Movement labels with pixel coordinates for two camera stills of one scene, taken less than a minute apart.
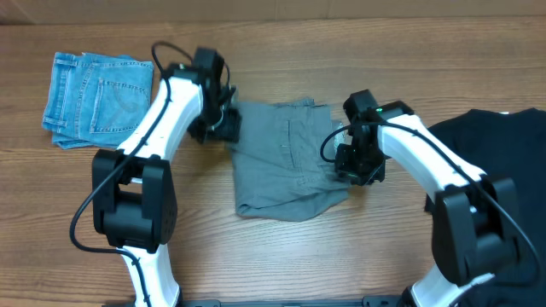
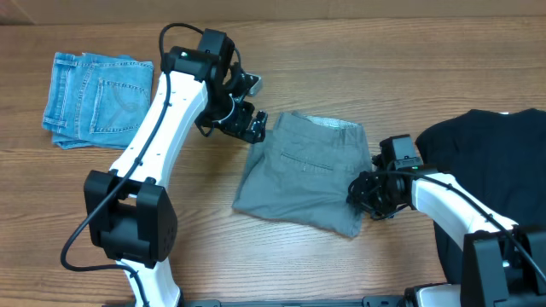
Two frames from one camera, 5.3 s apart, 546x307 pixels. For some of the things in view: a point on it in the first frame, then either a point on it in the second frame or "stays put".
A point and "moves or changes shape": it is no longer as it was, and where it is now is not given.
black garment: x=513 y=146 stays put
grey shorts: x=279 y=170 moves or changes shape
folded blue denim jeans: x=96 y=100 stays put
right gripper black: x=349 y=162 -> x=367 y=194
